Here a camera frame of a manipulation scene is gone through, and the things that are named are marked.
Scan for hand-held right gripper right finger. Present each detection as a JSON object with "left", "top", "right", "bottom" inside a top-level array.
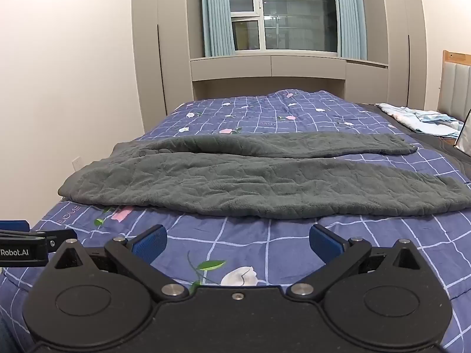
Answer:
[{"left": 286, "top": 224, "right": 428, "bottom": 301}]

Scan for grey fleece pants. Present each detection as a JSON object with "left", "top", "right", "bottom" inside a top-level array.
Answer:
[{"left": 58, "top": 131, "right": 471, "bottom": 219}]

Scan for blue floral checked quilt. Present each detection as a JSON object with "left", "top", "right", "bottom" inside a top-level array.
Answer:
[{"left": 0, "top": 89, "right": 471, "bottom": 353}]

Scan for window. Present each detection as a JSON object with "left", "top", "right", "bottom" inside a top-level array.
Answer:
[{"left": 200, "top": 0, "right": 366, "bottom": 58}]

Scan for light blue curtain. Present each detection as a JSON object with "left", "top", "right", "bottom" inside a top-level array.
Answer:
[
  {"left": 330, "top": 0, "right": 369, "bottom": 60},
  {"left": 200, "top": 0, "right": 237, "bottom": 57}
]

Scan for beige tall wardrobe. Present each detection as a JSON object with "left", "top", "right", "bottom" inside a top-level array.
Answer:
[
  {"left": 131, "top": 0, "right": 196, "bottom": 134},
  {"left": 345, "top": 0, "right": 445, "bottom": 114}
]

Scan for padded wooden headboard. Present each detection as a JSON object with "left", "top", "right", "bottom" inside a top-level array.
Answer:
[{"left": 439, "top": 49, "right": 471, "bottom": 126}]

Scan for light blue folded cloth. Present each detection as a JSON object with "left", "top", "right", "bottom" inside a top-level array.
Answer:
[{"left": 376, "top": 102, "right": 465, "bottom": 138}]

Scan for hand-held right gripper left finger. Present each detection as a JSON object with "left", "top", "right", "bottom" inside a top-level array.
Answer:
[{"left": 47, "top": 224, "right": 190, "bottom": 301}]

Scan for beige window sill cabinet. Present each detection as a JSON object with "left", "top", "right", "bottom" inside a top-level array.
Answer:
[{"left": 190, "top": 54, "right": 347, "bottom": 102}]

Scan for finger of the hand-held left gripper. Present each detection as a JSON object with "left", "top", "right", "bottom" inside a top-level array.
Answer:
[
  {"left": 0, "top": 229, "right": 78, "bottom": 255},
  {"left": 0, "top": 220, "right": 31, "bottom": 232}
]

